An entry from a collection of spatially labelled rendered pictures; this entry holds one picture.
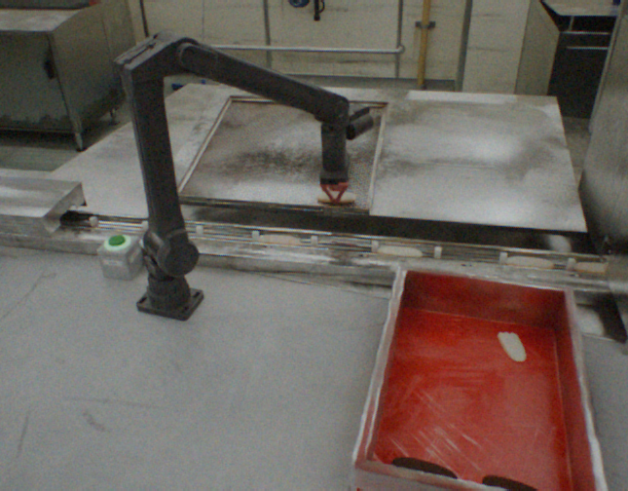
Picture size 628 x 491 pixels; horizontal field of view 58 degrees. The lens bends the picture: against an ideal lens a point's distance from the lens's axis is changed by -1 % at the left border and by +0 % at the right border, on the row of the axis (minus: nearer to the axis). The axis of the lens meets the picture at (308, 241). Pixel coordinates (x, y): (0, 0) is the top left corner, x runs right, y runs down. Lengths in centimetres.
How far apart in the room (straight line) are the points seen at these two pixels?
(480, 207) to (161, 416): 85
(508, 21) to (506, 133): 297
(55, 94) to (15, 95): 30
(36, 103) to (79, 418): 325
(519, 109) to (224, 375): 117
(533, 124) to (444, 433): 102
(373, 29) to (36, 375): 418
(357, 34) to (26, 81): 252
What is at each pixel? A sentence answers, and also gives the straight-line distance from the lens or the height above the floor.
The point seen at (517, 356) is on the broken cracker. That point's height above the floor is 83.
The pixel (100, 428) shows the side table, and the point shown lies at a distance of 105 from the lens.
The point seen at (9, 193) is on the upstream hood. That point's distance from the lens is 161.
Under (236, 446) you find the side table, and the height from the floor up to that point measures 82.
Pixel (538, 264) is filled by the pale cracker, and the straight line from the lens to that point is 131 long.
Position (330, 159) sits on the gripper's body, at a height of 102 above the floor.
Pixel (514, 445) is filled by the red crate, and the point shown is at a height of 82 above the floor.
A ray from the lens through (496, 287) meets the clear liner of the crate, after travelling 114.
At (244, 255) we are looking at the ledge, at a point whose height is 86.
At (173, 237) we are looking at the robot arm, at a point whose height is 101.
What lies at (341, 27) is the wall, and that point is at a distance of 495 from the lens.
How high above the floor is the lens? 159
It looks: 34 degrees down
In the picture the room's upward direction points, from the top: 2 degrees counter-clockwise
